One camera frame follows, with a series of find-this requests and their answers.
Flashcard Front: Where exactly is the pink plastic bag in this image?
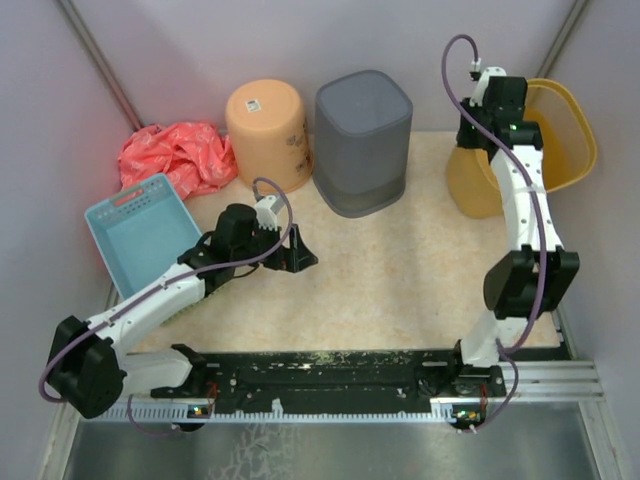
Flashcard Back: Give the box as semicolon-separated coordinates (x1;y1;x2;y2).
118;122;238;200

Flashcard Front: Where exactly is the yellow slatted waste bin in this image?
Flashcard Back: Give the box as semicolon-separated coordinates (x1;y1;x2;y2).
446;78;597;219

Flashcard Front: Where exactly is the white slotted cable duct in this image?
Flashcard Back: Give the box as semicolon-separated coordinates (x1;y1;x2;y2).
96;399;469;425

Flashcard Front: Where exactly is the peach capybara print bucket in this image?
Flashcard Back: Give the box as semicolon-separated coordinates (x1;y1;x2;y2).
225;78;313;193

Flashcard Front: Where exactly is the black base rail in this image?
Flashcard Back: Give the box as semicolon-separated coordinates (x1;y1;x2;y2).
151;349;506;415

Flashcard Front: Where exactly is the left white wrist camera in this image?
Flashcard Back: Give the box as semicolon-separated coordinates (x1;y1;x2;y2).
254;194;284;231

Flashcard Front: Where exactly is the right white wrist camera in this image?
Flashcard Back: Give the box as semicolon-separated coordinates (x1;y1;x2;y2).
469;59;507;107

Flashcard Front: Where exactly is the grey slatted waste bin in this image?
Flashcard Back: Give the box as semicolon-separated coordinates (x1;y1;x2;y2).
313;70;413;218

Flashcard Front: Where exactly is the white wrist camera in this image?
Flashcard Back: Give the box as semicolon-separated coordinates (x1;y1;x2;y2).
254;194;284;231
469;59;507;107

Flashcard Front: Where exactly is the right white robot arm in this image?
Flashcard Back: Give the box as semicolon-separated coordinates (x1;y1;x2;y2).
446;67;580;396

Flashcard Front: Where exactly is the blue plastic basket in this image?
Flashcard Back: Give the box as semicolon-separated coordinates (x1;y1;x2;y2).
85;173;201;299

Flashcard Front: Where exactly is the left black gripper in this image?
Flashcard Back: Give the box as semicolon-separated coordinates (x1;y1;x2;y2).
233;218;318;273

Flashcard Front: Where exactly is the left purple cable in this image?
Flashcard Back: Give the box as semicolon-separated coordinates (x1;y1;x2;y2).
38;177;295;404

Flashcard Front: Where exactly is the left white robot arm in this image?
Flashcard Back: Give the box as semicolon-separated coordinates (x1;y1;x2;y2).
38;196;318;419

